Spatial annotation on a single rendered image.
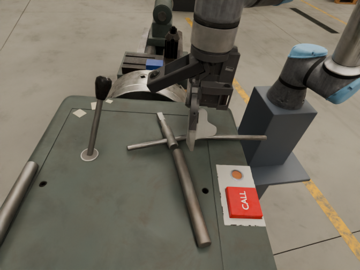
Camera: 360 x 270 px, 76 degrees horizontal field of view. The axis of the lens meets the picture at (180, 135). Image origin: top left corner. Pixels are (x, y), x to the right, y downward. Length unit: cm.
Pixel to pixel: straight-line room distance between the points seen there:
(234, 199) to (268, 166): 81
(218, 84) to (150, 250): 31
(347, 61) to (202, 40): 56
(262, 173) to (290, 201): 99
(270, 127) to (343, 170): 175
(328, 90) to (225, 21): 60
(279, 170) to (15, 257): 110
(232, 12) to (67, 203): 42
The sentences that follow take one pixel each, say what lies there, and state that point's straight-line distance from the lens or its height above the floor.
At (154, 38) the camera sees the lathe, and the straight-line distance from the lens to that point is 188.
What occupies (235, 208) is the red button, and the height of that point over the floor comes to 127.
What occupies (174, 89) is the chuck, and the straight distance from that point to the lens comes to 78.
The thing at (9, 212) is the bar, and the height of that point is 127.
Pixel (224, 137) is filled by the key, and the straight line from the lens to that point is 56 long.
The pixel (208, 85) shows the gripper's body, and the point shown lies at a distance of 44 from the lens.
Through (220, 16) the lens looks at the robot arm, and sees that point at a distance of 38.
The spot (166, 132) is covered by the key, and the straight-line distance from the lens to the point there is 53.
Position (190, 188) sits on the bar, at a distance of 44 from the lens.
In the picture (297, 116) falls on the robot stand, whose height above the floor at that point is 108.
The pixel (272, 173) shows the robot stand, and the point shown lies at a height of 75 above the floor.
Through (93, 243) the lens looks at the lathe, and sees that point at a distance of 43.
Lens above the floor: 165
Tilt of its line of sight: 45 degrees down
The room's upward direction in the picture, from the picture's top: 7 degrees clockwise
